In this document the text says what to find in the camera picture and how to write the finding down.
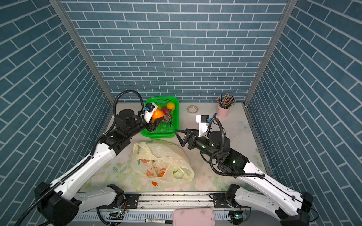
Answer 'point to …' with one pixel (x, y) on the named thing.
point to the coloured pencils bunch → (226, 101)
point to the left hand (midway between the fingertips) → (159, 112)
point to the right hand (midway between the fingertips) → (178, 129)
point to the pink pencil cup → (222, 113)
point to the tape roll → (192, 109)
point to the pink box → (195, 216)
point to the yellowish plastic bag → (161, 163)
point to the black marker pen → (158, 221)
